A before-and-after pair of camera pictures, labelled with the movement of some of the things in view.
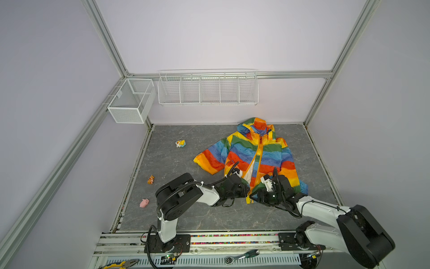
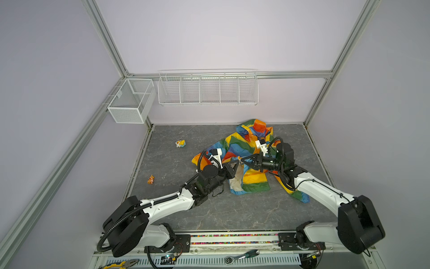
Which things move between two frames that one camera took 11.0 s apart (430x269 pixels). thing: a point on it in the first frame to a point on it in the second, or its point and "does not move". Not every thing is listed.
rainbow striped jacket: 256,153 does not move
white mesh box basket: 131,103 does not move
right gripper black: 261,196 to 258,161
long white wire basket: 209,87 does not move
